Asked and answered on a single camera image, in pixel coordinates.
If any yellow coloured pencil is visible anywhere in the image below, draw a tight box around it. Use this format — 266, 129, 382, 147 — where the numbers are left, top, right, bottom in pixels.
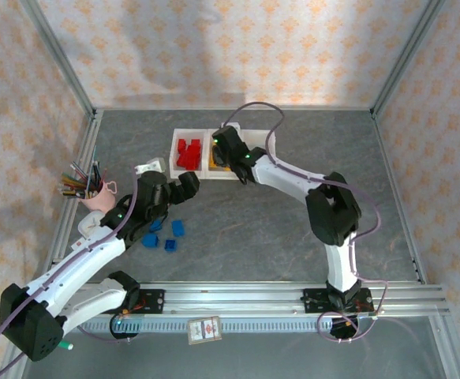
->
59, 175, 87, 189

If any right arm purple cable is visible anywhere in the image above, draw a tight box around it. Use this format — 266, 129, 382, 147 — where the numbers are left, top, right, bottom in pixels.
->
227, 101, 389, 343

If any pink pencil cup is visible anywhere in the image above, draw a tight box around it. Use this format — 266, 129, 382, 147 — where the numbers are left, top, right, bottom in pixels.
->
78, 180, 119, 212

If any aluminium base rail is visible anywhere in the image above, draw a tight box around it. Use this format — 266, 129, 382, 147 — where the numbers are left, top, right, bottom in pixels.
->
19, 282, 450, 319

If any green coloured pencil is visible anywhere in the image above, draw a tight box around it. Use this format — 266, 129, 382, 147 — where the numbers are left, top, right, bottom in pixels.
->
70, 159, 91, 186

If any grey slotted cable duct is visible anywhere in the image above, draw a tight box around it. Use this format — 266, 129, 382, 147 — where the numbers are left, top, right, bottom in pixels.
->
75, 317, 335, 334

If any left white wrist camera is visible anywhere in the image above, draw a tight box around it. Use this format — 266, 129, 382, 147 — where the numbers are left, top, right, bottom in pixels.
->
134, 157, 166, 174

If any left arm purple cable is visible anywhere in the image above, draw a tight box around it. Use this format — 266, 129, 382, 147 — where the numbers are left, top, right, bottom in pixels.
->
0, 179, 140, 379

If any small printed card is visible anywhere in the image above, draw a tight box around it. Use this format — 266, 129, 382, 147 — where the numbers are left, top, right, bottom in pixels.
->
187, 317, 223, 346

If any aluminium frame post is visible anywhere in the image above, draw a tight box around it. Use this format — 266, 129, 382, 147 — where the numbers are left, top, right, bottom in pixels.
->
370, 0, 446, 119
18, 0, 99, 119

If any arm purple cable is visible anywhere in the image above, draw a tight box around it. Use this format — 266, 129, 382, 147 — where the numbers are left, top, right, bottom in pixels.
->
227, 101, 389, 343
0, 179, 140, 379

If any aluminium side rail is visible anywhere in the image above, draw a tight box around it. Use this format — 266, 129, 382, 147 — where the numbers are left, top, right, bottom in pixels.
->
42, 112, 104, 285
371, 112, 428, 285

